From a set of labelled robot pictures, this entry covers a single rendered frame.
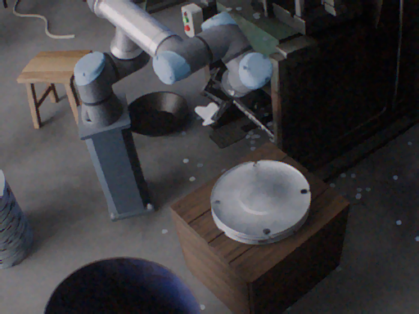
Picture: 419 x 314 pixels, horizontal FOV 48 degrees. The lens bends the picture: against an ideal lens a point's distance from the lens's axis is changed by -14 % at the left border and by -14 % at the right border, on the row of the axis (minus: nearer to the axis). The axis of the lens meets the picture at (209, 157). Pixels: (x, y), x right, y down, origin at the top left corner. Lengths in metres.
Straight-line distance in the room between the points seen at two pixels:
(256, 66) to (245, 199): 0.50
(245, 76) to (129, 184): 0.92
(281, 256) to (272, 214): 0.13
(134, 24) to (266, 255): 0.71
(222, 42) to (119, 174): 0.89
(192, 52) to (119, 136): 0.74
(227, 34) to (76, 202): 1.24
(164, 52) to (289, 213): 0.62
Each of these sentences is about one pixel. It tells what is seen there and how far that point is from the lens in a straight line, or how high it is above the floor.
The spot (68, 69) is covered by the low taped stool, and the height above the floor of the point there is 0.33.
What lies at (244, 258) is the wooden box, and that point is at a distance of 1.45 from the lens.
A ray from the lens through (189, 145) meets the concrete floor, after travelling 2.28.
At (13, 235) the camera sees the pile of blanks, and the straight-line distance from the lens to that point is 2.00.
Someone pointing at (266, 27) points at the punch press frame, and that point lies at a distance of 1.78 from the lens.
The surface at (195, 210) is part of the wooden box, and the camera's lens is 1.57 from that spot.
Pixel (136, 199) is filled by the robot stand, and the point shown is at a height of 0.08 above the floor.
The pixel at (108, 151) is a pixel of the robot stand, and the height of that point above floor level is 0.35.
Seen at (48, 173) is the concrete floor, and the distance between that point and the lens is 2.38.
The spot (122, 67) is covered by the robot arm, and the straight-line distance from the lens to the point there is 1.71.
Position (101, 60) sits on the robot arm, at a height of 0.68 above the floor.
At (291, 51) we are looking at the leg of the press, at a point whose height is 0.64.
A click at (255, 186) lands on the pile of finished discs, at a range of 1.55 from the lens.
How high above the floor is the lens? 1.54
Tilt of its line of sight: 44 degrees down
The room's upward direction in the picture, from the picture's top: 9 degrees counter-clockwise
